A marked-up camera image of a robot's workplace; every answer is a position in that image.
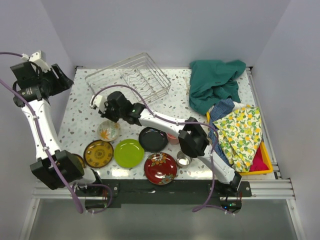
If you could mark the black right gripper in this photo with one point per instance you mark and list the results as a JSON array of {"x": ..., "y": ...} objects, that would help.
[{"x": 107, "y": 105}]

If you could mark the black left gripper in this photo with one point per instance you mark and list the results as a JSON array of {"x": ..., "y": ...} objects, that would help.
[{"x": 62, "y": 83}]

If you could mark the metal wire dish rack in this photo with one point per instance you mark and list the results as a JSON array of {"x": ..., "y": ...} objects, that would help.
[{"x": 139, "y": 72}]

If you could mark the black plate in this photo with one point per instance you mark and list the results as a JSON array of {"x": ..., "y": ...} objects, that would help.
[{"x": 152, "y": 140}]

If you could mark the pink plastic cup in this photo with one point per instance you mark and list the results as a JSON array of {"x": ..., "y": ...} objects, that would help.
[{"x": 172, "y": 139}]

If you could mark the steel cup beige sleeve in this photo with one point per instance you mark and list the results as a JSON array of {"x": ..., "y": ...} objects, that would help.
[{"x": 183, "y": 160}]

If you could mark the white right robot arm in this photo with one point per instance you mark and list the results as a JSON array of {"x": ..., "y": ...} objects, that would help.
[{"x": 192, "y": 138}]

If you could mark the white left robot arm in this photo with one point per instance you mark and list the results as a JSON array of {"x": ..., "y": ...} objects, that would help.
[{"x": 54, "y": 166}]

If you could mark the white floral bowl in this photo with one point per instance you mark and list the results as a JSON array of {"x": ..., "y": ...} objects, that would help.
[{"x": 108, "y": 130}]

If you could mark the lime green plate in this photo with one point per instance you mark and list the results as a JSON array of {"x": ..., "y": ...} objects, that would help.
[{"x": 129, "y": 153}]

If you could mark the yellow patterned plate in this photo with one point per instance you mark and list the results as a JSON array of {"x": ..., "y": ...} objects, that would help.
[
  {"x": 98, "y": 154},
  {"x": 81, "y": 160}
]

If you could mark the red floral plate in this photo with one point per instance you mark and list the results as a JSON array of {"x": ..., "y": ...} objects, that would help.
[{"x": 160, "y": 168}]

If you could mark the teal green cloth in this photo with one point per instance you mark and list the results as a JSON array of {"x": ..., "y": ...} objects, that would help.
[{"x": 212, "y": 81}]

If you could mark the lemon print cloth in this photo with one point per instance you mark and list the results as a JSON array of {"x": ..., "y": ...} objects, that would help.
[{"x": 242, "y": 135}]

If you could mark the magenta cloth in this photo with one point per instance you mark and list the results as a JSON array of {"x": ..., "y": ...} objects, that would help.
[{"x": 258, "y": 163}]

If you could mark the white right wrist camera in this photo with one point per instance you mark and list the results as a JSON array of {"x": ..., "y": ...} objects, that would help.
[{"x": 98, "y": 102}]

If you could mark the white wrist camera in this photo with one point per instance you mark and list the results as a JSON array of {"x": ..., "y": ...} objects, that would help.
[
  {"x": 98, "y": 102},
  {"x": 38, "y": 58}
]

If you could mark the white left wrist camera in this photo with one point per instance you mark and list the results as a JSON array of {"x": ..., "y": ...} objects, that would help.
[{"x": 38, "y": 58}]

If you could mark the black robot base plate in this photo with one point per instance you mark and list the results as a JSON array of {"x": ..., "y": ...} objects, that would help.
[{"x": 143, "y": 192}]

